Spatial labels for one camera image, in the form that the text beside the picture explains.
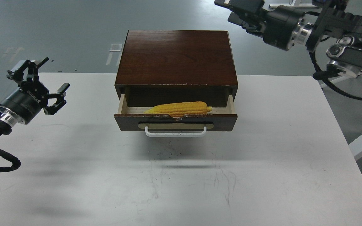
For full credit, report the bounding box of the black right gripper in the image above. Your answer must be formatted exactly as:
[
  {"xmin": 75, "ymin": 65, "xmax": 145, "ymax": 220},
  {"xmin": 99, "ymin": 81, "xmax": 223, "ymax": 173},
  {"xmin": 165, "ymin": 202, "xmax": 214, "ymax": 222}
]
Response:
[{"xmin": 214, "ymin": 0, "xmax": 305, "ymax": 51}]

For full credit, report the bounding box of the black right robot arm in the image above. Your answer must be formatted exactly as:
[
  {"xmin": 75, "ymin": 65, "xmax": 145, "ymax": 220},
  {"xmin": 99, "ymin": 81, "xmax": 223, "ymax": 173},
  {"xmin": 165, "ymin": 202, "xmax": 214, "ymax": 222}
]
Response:
[{"xmin": 214, "ymin": 0, "xmax": 362, "ymax": 77}]

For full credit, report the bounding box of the yellow corn cob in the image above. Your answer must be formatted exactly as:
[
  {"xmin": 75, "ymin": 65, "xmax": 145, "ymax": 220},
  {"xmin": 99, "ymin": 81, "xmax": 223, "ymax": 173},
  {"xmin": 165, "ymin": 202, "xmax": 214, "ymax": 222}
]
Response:
[{"xmin": 144, "ymin": 101, "xmax": 212, "ymax": 117}]

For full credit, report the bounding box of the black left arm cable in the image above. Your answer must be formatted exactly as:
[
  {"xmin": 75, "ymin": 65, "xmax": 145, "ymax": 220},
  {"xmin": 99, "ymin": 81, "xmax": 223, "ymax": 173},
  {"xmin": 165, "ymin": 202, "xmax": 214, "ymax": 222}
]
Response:
[{"xmin": 0, "ymin": 145, "xmax": 22, "ymax": 173}]

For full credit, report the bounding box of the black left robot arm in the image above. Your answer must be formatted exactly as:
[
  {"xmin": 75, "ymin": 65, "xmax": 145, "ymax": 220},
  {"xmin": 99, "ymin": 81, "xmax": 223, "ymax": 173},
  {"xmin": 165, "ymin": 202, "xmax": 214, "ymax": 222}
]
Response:
[{"xmin": 0, "ymin": 58, "xmax": 70, "ymax": 173}]

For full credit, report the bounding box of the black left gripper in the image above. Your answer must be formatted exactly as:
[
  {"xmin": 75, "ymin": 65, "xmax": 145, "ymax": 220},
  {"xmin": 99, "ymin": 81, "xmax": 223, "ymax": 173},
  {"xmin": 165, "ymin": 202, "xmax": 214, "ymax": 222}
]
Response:
[{"xmin": 0, "ymin": 57, "xmax": 70, "ymax": 125}]

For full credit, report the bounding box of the dark brown wooden cabinet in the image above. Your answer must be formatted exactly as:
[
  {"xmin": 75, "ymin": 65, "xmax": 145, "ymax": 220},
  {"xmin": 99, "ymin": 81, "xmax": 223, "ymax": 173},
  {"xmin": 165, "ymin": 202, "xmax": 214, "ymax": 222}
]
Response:
[{"xmin": 114, "ymin": 30, "xmax": 238, "ymax": 107}]

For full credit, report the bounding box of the white stand base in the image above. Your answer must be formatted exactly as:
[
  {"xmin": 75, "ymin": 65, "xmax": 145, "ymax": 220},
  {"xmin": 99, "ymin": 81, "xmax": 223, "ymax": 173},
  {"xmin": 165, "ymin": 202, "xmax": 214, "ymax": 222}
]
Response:
[{"xmin": 268, "ymin": 0, "xmax": 318, "ymax": 8}]

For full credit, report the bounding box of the wooden drawer with white handle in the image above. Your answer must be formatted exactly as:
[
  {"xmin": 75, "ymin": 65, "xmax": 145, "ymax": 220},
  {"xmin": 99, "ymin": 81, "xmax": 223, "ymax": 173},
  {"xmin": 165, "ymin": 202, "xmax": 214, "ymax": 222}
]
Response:
[{"xmin": 114, "ymin": 94, "xmax": 238, "ymax": 137}]

